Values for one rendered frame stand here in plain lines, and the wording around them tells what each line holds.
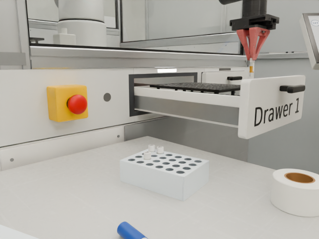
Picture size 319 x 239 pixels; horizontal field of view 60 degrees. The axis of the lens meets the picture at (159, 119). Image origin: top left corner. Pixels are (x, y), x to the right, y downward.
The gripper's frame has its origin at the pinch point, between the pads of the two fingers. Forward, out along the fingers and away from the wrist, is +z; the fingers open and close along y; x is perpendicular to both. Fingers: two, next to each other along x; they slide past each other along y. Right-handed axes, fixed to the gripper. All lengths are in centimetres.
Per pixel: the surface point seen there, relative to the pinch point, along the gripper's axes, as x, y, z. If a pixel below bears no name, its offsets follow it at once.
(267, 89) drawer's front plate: -12.4, 10.9, 7.5
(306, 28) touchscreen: 76, -16, -17
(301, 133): 154, -43, 48
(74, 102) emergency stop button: -40.8, -14.5, 9.9
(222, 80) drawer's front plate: 20.1, -22.6, 6.4
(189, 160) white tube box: -31.7, 7.6, 18.7
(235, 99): -18.4, 7.4, 9.2
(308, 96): 153, -39, 19
